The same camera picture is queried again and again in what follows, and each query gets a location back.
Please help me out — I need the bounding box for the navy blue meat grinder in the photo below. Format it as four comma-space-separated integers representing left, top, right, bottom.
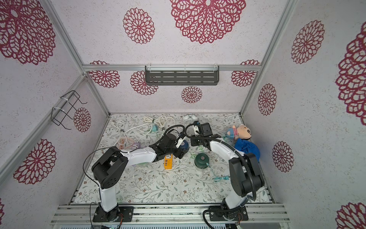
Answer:
179, 140, 189, 153

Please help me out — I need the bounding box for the teal plug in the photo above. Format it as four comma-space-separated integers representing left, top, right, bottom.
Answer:
152, 125, 158, 132

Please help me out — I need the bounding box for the dark green meat grinder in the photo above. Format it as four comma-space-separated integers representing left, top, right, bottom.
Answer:
194, 153, 209, 169

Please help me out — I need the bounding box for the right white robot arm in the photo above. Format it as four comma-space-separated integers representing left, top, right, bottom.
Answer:
184, 121, 265, 227

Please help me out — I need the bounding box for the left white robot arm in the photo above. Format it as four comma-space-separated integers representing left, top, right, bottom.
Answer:
91, 134, 189, 222

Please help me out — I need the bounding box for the orange power strip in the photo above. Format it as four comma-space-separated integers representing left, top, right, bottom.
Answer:
164, 154, 173, 170

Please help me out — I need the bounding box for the white twin-bell alarm clock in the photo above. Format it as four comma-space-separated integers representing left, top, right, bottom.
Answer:
183, 114, 198, 122

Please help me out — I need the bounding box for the pig plush toy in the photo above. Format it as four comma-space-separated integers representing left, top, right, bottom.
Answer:
226, 124, 252, 140

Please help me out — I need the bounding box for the blue cloth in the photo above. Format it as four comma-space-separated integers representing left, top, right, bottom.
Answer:
234, 139, 260, 161

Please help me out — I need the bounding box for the white coiled cord bundle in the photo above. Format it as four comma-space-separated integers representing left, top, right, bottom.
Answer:
112, 115, 176, 144

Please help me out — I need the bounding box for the orange thin cable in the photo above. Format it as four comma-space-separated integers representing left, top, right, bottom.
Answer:
112, 137, 135, 151

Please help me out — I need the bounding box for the grey wall shelf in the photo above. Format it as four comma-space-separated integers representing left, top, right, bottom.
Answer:
144, 65, 220, 86

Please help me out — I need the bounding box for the black wire rack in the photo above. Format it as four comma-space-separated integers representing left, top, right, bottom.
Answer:
50, 90, 87, 130

